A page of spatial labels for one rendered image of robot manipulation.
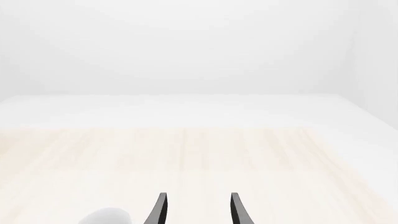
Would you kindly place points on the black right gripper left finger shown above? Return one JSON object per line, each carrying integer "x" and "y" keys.
{"x": 159, "y": 212}

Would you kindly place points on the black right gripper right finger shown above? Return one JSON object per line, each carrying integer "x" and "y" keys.
{"x": 239, "y": 212}

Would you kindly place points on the small pale grey rounded plate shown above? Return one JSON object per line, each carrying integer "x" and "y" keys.
{"x": 105, "y": 217}

